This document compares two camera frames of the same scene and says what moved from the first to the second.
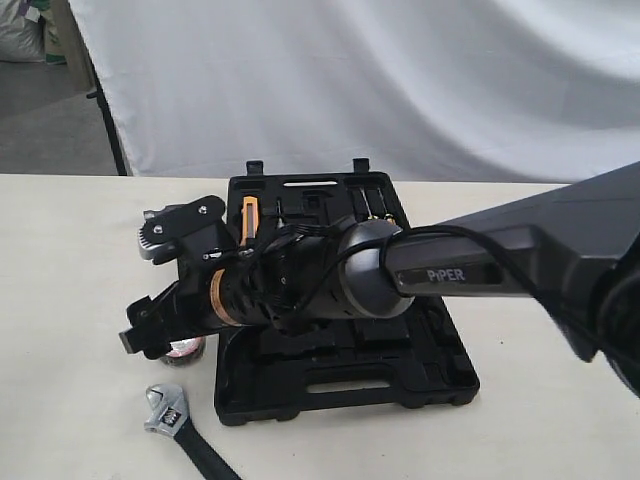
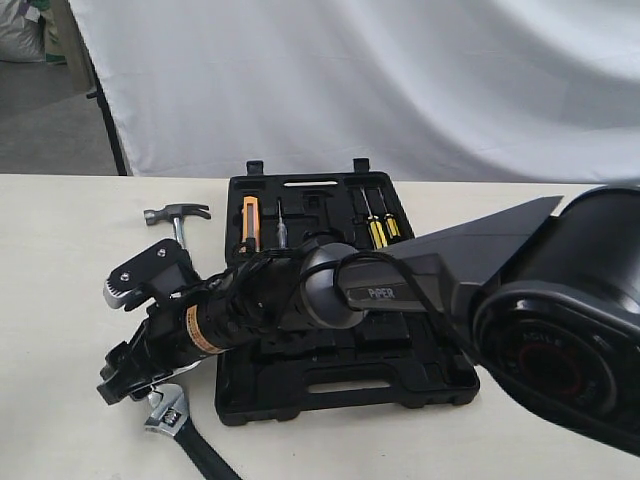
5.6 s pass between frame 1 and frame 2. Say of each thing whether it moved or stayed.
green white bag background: stayed
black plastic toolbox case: stayed
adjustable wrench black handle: stayed
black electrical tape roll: moved
